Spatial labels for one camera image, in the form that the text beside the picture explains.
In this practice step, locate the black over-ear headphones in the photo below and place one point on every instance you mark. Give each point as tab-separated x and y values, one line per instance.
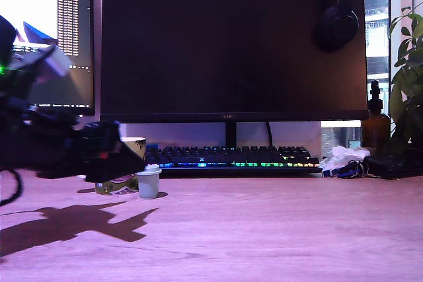
338	24

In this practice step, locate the large black dark monitor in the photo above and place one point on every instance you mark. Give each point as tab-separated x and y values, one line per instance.
215	47

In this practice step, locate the black rainbow backlit keyboard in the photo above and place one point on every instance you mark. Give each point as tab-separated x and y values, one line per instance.
231	158

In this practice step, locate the black monitor with lit screen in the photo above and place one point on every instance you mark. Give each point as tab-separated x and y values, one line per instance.
76	14

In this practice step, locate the pale grey coffee capsule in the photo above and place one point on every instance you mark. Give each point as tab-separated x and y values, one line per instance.
148	186

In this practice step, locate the brown glass pump bottle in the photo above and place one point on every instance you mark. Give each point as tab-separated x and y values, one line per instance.
375	130

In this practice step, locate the crumpled white tissue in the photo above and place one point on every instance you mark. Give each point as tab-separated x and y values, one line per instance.
347	154

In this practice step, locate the black monitor stand post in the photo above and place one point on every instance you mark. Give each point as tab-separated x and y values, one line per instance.
231	135

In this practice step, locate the black flat pouch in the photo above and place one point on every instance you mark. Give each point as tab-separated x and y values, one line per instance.
393	164

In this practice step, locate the pale grey camera box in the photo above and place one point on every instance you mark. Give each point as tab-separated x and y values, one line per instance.
56	60

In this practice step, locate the white post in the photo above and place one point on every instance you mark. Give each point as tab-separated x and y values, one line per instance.
124	130

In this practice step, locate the green leafy houseplant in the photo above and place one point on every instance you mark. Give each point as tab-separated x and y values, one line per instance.
408	97

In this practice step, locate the cartoon print coffee mug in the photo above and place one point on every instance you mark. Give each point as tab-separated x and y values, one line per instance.
132	148

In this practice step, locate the small blue box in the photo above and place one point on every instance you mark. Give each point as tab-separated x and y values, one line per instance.
152	146

